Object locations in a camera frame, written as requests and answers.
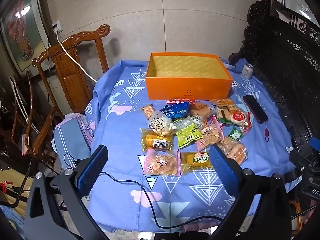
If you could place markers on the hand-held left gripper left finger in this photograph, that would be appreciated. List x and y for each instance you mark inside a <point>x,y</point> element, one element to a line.
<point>91,170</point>

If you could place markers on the yellow cake packet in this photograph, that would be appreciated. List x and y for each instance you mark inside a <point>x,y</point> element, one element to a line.
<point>156,140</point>

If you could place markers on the orange cardboard box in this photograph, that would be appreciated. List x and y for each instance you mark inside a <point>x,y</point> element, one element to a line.
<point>187,87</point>

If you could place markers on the framed red wall painting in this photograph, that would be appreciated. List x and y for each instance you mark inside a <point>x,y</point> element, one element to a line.
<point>22,30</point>

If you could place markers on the dark carved wooden furniture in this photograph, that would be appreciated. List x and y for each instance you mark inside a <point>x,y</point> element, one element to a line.
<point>287,67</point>

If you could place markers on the small green snack packet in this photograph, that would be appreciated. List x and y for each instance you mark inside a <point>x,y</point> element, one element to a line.
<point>235,133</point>

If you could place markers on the sandwich cracker packet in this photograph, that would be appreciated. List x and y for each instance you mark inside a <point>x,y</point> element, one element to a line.
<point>223,113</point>

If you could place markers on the pink rice cracker packet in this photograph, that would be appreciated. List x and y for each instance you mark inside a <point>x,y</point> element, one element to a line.
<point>210,133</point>
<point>161,163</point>

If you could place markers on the yellow soft bread packet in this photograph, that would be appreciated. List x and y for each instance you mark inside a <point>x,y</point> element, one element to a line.
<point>197,161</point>

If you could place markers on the small clear biscuit packet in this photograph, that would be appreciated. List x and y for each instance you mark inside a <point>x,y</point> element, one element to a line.
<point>148,112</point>

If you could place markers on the framed bird picture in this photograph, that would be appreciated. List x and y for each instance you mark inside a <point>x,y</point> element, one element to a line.
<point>300,0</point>

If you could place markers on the clear printed snack packet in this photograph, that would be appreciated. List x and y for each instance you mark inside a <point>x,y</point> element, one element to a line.
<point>197,121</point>

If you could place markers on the blue printed tablecloth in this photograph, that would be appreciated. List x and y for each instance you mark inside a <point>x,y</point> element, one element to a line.
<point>117,135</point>

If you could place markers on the white wall socket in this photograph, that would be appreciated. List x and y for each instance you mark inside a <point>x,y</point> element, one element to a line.
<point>58,27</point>

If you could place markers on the clear round cracker packet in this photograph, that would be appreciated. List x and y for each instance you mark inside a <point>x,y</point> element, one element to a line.
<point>233,150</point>

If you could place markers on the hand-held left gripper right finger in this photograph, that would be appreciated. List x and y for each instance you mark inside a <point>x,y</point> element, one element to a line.
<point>225,172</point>

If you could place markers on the blue snack packet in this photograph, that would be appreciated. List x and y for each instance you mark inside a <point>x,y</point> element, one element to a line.
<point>175,112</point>

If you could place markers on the clear bread packet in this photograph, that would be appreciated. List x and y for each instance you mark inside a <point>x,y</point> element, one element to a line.
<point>201,110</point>

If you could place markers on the silver drink can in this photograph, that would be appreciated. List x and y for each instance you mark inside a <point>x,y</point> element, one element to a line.
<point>247,71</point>

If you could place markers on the plain brown wooden chair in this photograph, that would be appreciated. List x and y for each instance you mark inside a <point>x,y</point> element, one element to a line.
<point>30,120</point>

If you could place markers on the carved brown wooden chair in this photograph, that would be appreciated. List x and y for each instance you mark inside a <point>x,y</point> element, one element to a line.
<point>70,80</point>

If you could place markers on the green yellow snack packet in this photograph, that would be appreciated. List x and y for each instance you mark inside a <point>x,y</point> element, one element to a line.
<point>187,136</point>

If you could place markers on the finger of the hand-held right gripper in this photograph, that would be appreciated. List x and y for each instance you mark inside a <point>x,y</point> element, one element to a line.
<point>315,143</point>

